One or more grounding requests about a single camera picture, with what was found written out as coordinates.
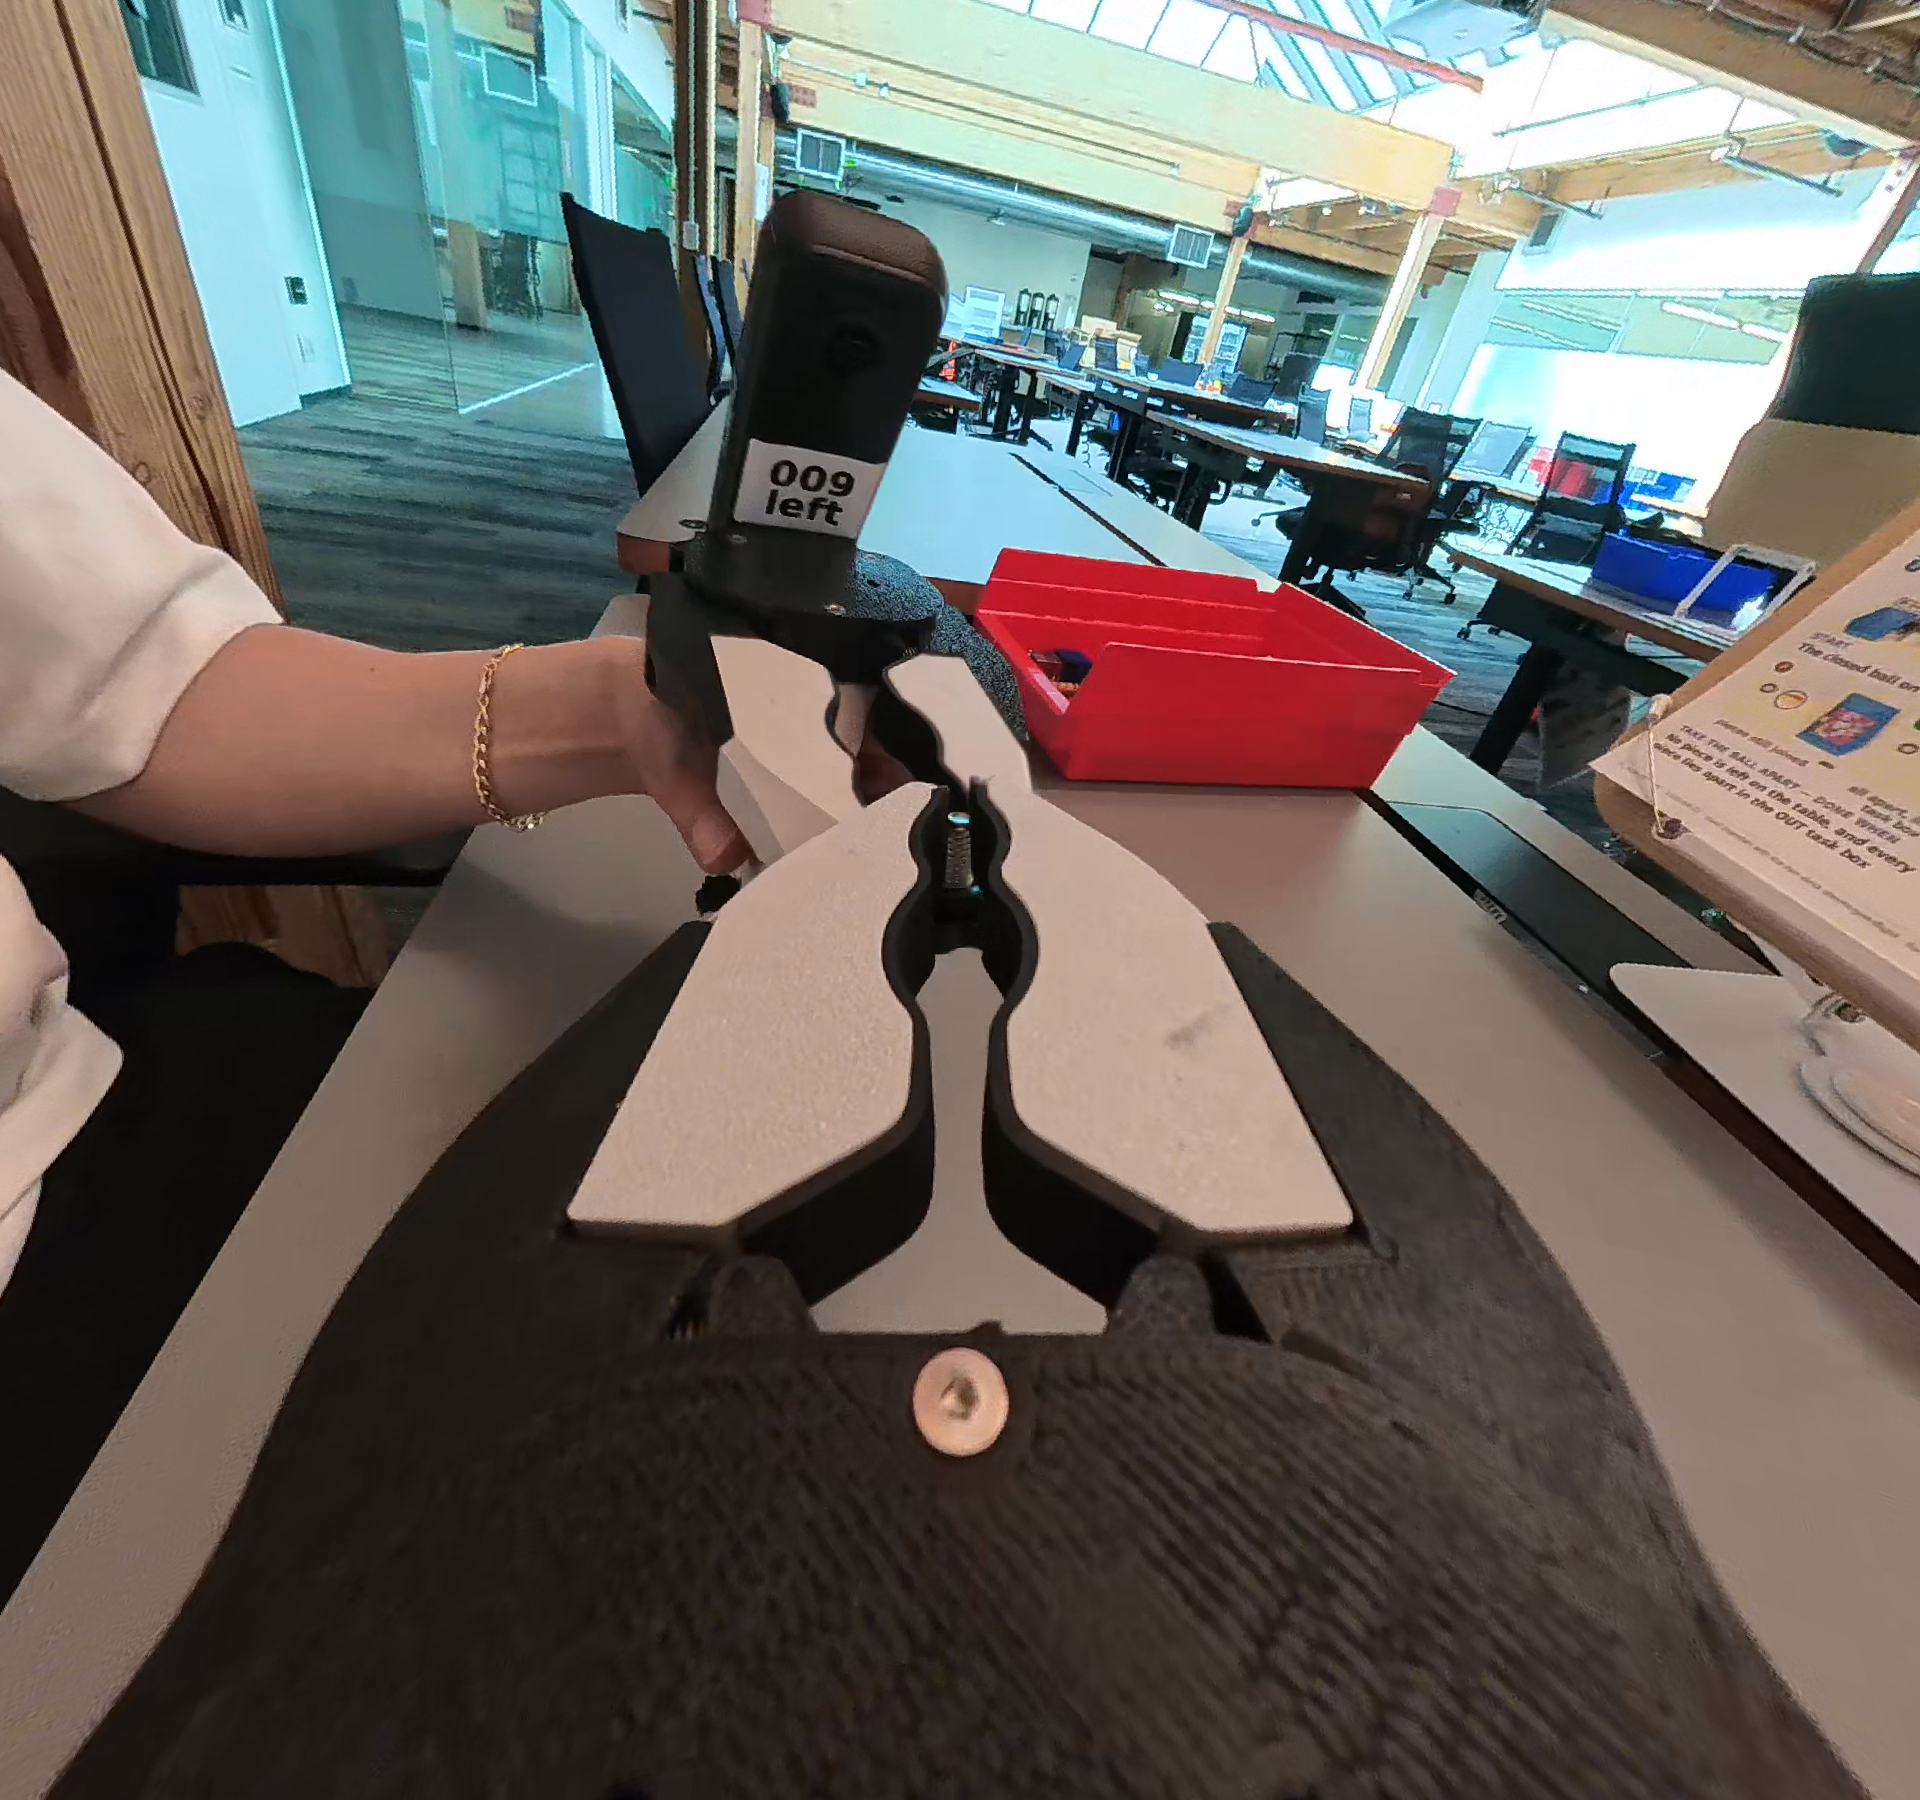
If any instruction sheet board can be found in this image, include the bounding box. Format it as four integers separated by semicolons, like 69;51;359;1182
1592;497;1920;1052

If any red plastic bin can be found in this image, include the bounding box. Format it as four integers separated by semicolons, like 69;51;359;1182
976;546;1457;791

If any person's left hand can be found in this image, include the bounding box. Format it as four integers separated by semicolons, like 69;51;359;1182
589;631;916;877

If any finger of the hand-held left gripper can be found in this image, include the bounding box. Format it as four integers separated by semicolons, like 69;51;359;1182
889;655;1036;806
709;631;866;872

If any wooden pillar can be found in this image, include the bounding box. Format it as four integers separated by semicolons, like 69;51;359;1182
0;0;392;985

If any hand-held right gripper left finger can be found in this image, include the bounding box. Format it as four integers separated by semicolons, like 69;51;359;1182
572;782;937;1247

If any black chair armrest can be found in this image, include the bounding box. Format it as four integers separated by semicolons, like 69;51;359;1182
0;790;468;896

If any black knob with metal screw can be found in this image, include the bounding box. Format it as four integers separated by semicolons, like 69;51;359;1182
905;790;1016;956

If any person's left forearm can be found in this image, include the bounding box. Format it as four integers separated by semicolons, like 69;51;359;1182
61;625;638;861

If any gold chain bracelet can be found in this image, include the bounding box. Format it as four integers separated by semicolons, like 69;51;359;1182
465;642;548;835

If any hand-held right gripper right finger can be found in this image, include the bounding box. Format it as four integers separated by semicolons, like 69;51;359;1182
984;774;1360;1255

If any grey desk with wooden edge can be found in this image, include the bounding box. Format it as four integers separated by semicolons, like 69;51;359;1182
616;391;1217;590

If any blue plastic bin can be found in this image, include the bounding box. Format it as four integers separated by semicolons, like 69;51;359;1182
1586;526;1817;631

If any white stand base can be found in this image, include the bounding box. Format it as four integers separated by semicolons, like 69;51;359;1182
1612;960;1920;1217

